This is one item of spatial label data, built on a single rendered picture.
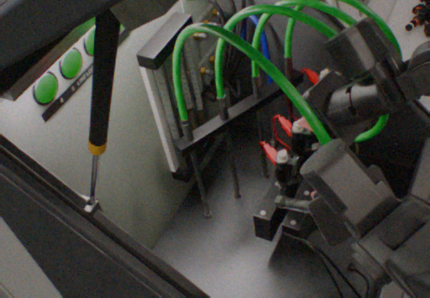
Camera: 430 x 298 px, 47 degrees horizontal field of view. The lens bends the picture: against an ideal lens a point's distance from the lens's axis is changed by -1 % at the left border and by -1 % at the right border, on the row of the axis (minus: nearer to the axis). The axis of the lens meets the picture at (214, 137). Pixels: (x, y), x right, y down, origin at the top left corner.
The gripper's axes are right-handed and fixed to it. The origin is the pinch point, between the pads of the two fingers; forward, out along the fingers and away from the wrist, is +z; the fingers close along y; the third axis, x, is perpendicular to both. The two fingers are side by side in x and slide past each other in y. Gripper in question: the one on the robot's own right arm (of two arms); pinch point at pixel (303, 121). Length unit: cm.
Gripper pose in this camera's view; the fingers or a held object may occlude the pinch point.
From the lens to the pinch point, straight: 83.2
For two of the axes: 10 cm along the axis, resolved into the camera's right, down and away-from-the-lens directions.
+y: -6.0, -7.9, -1.4
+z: -4.4, 1.8, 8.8
